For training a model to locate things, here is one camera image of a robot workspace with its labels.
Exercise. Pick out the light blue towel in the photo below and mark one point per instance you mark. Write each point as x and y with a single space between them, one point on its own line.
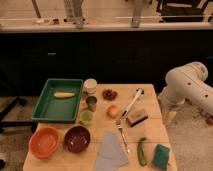
110 156

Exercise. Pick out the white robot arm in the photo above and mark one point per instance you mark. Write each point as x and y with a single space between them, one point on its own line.
186 82

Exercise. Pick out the dark maroon bowl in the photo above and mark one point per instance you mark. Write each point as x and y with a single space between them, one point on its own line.
76 139

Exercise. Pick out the orange-red bowl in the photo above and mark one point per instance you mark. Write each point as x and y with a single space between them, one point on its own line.
44 142

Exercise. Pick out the brown grape bunch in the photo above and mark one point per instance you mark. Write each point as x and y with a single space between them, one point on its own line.
109 94

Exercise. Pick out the white jar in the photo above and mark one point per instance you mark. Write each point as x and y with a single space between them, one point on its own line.
90 86

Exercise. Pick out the dark metal cup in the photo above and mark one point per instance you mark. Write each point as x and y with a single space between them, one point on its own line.
91 102

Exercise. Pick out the orange peach fruit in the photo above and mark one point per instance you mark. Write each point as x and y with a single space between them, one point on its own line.
113 111

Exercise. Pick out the small green cup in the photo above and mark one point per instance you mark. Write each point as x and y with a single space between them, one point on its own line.
86 117

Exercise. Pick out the wooden scrub brush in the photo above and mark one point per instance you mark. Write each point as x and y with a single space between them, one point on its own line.
137 117

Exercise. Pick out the yellow corn cob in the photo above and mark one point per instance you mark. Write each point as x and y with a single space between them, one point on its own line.
63 95

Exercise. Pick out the green plastic tray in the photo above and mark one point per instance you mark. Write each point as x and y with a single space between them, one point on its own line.
52 109

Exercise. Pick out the green cucumber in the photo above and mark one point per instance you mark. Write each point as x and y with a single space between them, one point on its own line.
140 153

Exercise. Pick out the teal sponge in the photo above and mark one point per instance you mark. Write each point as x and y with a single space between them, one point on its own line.
161 157

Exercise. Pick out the white handled dish brush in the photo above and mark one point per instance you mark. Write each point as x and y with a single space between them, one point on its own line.
138 94

